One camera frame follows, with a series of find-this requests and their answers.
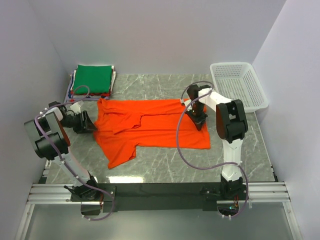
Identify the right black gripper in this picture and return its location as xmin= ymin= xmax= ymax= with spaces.
xmin=185 ymin=102 xmax=209 ymax=131

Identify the white plastic basket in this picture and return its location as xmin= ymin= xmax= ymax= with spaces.
xmin=209 ymin=62 xmax=269 ymax=113

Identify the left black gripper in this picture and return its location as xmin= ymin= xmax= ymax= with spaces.
xmin=59 ymin=110 xmax=98 ymax=134

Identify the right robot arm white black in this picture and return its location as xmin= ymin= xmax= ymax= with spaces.
xmin=183 ymin=83 xmax=248 ymax=200

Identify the orange t shirt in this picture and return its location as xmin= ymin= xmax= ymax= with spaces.
xmin=93 ymin=99 xmax=211 ymax=169

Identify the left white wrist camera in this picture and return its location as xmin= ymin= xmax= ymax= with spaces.
xmin=69 ymin=100 xmax=84 ymax=115

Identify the green folded t shirt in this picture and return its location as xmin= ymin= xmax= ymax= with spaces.
xmin=72 ymin=65 xmax=113 ymax=95

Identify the black base bar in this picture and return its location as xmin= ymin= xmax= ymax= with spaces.
xmin=70 ymin=182 xmax=250 ymax=216

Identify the stack of folded shirts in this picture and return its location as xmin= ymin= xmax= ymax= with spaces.
xmin=65 ymin=65 xmax=116 ymax=102

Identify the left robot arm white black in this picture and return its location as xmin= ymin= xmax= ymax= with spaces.
xmin=24 ymin=101 xmax=102 ymax=201

